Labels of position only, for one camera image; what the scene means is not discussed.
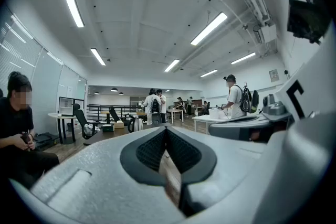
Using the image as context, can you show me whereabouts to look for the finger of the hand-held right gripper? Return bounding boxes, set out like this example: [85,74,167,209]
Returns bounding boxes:
[208,114,271,143]

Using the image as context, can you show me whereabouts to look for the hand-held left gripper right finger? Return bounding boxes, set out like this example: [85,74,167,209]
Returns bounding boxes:
[165,124,271,224]

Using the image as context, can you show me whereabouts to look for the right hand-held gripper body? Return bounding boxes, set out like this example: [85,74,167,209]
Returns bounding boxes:
[249,20,336,224]

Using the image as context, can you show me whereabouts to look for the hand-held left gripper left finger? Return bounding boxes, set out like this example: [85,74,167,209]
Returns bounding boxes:
[30,124,186,224]

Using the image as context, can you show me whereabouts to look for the stainless steel kettle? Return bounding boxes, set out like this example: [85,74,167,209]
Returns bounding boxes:
[127,116,144,133]

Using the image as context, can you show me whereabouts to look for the white rectangular table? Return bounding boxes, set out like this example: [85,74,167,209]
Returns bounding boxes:
[192,113,229,136]

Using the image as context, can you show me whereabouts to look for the long ceiling light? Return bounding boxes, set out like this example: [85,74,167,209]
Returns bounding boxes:
[163,58,181,73]
[199,69,218,78]
[90,47,107,67]
[190,12,228,47]
[230,51,257,65]
[60,0,85,28]

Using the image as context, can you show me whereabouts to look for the small white table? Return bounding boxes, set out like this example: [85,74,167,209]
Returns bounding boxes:
[166,108,185,124]

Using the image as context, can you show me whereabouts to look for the black metal railing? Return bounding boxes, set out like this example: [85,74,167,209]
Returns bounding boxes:
[86,103,148,122]

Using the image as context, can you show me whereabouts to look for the white ceiling air unit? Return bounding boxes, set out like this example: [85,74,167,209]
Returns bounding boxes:
[253,23,278,45]

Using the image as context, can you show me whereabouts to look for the round white table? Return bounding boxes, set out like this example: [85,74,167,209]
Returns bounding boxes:
[47,112,78,145]

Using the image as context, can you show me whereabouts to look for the black glass-door cabinet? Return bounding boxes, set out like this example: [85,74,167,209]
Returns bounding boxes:
[58,96,85,117]

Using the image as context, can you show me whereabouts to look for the white window blinds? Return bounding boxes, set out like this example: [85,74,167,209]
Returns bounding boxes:
[0,6,43,94]

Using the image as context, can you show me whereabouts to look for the framed wall notice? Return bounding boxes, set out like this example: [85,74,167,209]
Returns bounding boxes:
[268,68,280,83]

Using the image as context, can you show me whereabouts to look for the black wall screen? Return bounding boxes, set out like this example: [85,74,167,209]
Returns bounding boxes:
[287,0,329,45]

